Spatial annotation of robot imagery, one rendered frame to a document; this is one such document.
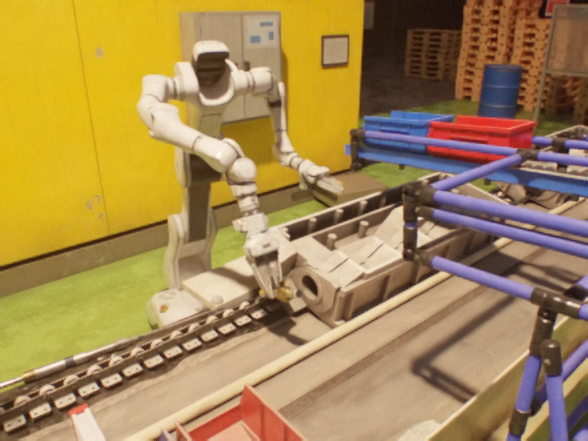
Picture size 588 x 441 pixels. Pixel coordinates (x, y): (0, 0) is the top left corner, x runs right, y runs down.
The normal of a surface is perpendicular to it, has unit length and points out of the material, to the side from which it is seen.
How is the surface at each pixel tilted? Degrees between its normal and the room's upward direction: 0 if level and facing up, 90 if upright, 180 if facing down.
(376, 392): 0
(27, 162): 90
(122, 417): 0
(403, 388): 0
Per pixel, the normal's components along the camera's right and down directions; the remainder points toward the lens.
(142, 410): 0.00, -0.91
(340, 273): -0.15, -0.71
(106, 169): 0.64, 0.31
